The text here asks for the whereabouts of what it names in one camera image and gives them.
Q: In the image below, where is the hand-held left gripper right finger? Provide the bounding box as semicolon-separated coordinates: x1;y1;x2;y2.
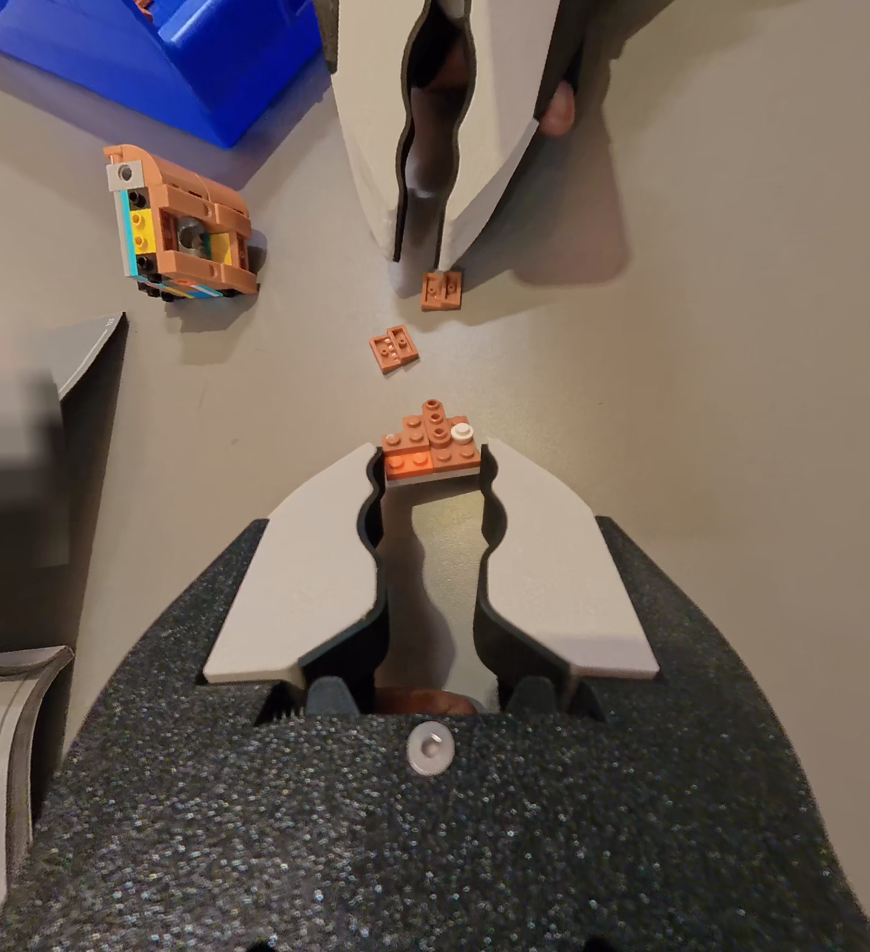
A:
474;442;661;689

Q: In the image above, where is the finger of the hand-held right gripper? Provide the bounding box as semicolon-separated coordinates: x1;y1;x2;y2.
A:
328;0;436;263
435;0;562;272

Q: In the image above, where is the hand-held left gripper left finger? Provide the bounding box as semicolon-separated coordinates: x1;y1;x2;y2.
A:
203;442;391;689

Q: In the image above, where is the orange toy brick assembly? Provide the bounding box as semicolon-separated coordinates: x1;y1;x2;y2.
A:
381;399;480;486

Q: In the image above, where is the grey desk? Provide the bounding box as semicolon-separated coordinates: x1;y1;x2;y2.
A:
0;0;870;952

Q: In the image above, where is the person's right hand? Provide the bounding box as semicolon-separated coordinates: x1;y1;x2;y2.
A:
537;78;579;138

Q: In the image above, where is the blue plastic bin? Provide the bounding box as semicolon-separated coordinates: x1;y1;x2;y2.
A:
0;0;324;147

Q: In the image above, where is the brown toy brick model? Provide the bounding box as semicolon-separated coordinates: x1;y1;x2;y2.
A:
104;143;261;304

